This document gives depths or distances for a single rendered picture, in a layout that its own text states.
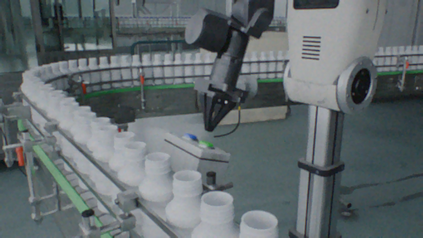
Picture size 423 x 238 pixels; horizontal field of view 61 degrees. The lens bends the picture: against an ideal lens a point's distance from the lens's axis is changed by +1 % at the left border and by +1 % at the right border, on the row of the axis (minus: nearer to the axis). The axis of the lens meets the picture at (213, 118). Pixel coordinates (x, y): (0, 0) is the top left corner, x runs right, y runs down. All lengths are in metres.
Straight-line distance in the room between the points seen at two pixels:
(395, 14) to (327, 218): 5.61
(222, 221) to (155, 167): 0.16
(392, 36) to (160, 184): 6.22
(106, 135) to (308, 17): 0.61
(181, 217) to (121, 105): 1.55
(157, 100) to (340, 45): 1.28
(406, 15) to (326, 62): 5.81
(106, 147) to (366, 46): 0.69
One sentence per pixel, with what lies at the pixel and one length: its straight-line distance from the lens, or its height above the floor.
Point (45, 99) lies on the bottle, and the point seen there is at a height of 1.14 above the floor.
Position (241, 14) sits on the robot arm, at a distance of 0.69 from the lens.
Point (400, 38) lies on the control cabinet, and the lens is 6.72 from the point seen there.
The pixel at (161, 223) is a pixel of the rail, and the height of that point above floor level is 1.11.
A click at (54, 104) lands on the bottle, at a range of 1.01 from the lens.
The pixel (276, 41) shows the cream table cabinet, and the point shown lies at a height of 1.07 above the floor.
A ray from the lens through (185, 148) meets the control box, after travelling 0.71.
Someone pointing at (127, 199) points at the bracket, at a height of 1.12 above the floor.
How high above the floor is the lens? 1.36
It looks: 16 degrees down
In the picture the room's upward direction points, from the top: straight up
